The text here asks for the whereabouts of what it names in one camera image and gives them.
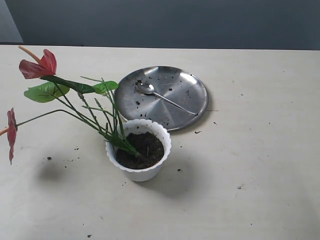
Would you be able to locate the metal spoon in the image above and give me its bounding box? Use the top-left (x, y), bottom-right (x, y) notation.
top-left (136, 82), bottom-right (198, 116)

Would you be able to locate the dark soil in pot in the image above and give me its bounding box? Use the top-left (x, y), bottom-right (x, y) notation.
top-left (116, 132), bottom-right (164, 170)

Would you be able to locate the round steel plate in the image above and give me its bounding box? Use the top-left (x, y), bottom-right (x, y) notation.
top-left (114, 66), bottom-right (210, 131)

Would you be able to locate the white plastic flower pot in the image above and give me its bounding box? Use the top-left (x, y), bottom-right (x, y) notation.
top-left (105, 119), bottom-right (172, 182)

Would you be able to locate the artificial red anthurium plant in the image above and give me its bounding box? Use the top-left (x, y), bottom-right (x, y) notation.
top-left (0, 45), bottom-right (141, 166)

